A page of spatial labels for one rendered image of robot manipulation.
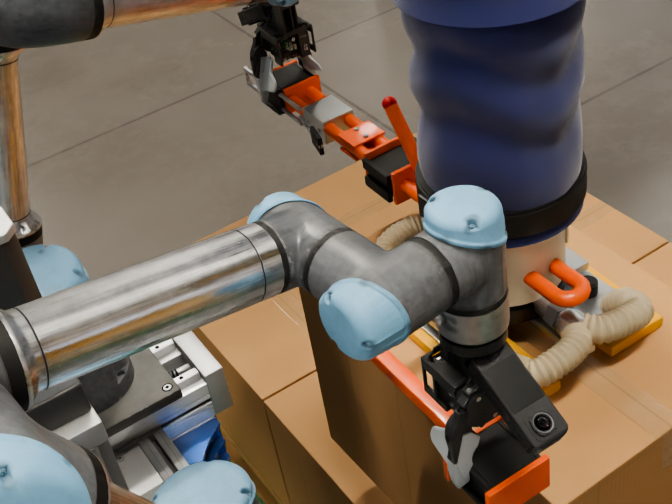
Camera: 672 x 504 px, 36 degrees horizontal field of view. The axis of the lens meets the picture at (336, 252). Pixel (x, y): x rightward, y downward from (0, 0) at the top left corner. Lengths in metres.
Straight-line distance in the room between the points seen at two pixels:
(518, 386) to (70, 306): 0.45
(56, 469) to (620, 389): 0.90
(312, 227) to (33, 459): 0.38
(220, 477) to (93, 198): 2.89
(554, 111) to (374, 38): 3.42
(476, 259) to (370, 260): 0.10
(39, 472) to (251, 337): 1.66
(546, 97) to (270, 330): 1.27
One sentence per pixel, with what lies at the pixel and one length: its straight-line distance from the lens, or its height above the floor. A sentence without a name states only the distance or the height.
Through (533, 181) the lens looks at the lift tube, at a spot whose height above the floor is 1.38.
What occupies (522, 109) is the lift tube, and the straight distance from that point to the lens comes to 1.23.
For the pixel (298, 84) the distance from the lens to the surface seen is 1.86.
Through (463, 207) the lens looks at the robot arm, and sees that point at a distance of 0.96.
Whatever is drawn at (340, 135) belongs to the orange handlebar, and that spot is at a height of 1.22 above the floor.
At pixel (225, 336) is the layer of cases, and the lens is 2.39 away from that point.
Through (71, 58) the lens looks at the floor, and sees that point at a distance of 5.04.
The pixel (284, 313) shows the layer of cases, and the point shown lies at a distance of 2.41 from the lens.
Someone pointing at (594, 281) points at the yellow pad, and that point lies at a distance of 1.54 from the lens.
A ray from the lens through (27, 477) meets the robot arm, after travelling 0.73.
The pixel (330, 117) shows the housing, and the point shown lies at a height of 1.22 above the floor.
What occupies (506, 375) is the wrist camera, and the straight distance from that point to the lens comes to 1.06.
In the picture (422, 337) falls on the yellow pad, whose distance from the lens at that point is 1.50.
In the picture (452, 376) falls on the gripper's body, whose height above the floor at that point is 1.34.
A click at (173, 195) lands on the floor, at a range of 3.87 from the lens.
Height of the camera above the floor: 2.13
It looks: 39 degrees down
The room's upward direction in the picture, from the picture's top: 10 degrees counter-clockwise
